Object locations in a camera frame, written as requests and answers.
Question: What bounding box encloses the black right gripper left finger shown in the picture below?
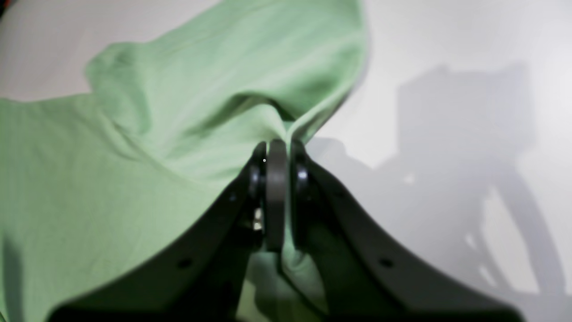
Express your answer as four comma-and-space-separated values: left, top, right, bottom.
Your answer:
49, 140, 288, 322

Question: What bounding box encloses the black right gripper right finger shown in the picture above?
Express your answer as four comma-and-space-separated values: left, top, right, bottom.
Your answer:
290, 140, 523, 322

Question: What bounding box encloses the light green T-shirt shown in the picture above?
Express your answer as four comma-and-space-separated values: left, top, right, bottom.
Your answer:
1, 0, 367, 322

